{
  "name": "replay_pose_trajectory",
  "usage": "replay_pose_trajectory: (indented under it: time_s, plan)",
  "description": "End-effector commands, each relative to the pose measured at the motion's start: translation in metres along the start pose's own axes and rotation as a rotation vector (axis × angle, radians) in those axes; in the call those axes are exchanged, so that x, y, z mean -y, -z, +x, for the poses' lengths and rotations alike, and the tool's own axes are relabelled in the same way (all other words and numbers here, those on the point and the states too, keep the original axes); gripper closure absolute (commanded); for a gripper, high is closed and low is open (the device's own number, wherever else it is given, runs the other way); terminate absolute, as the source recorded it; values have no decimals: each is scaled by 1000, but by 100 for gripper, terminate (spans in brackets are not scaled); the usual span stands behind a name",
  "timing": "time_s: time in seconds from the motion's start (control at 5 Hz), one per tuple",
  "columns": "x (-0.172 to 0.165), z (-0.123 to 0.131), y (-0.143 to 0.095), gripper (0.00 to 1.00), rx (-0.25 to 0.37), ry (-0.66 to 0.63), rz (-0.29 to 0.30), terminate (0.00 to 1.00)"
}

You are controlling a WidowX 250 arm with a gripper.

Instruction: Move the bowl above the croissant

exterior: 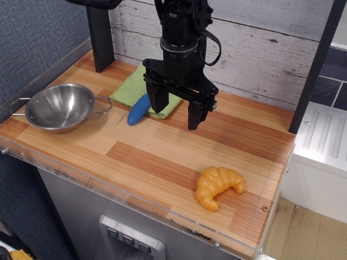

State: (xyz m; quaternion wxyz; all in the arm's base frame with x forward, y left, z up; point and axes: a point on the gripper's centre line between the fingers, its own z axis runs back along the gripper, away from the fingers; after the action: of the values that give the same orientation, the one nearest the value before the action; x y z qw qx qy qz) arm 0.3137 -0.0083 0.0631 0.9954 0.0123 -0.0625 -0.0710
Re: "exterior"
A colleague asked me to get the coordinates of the orange plastic croissant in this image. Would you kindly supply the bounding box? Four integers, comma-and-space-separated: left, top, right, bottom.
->
195, 166, 246, 211

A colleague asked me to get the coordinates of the black frame post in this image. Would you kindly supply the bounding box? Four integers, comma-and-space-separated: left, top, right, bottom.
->
86, 7, 114, 73
288, 0, 346, 134

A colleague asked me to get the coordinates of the white ribbed box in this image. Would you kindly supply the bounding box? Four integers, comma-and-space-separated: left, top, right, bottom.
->
280, 102, 346, 222

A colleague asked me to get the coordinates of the blue handled metal spoon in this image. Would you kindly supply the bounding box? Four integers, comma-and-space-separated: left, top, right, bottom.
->
127, 94, 151, 126

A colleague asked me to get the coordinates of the grey button control panel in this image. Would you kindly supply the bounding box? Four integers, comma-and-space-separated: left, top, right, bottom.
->
99, 214, 166, 259

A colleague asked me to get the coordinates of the black right frame post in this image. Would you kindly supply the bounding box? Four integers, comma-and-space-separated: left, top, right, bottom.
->
288, 0, 346, 134

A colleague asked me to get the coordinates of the green cloth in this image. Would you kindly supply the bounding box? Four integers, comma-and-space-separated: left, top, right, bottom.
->
110, 64, 182, 119

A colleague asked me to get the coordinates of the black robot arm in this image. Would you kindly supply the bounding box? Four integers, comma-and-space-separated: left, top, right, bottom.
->
143, 1, 221, 130

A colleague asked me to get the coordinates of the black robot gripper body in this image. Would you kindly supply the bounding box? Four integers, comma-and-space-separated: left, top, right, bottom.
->
143, 44, 219, 112

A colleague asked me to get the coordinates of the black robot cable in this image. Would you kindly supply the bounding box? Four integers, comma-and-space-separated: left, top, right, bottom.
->
195, 29, 222, 67

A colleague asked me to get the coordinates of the silver metal bowl with handles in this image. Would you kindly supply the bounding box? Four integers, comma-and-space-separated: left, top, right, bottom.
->
9, 83, 113, 133

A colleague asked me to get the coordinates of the clear acrylic table edge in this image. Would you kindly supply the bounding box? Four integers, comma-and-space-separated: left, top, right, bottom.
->
0, 136, 265, 258

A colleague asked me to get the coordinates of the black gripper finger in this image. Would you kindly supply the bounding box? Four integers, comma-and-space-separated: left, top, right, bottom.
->
188, 101, 209, 130
146, 82, 169, 113

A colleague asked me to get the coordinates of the black left frame post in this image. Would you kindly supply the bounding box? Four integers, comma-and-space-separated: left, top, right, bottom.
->
86, 7, 114, 73

